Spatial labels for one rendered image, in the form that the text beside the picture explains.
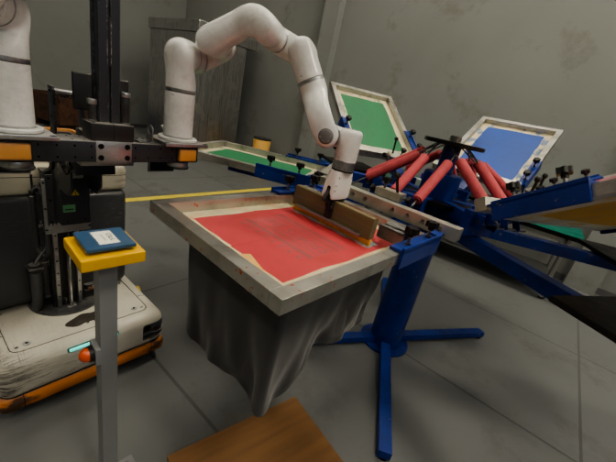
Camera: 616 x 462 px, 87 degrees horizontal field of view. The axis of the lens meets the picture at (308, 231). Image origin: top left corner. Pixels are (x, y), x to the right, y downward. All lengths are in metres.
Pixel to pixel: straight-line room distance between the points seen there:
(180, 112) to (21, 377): 1.13
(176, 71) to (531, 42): 4.53
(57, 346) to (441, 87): 4.99
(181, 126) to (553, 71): 4.50
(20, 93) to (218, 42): 0.52
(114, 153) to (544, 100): 4.66
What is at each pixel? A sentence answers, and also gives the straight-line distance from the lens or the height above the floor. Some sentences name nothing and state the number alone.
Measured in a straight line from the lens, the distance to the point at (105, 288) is 0.92.
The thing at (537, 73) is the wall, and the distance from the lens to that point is 5.11.
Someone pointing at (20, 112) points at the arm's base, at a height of 1.19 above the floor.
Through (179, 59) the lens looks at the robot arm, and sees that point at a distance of 1.20.
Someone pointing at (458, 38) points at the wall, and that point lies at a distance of 5.42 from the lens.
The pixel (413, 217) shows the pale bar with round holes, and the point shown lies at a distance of 1.35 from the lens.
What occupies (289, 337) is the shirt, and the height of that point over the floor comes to 0.79.
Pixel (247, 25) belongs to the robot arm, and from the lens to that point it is 1.13.
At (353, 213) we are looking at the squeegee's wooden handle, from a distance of 1.09.
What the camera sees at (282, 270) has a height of 0.95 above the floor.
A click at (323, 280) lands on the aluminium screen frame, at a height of 0.99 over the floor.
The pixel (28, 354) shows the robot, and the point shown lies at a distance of 1.67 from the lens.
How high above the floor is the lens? 1.34
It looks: 21 degrees down
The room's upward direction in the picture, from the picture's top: 13 degrees clockwise
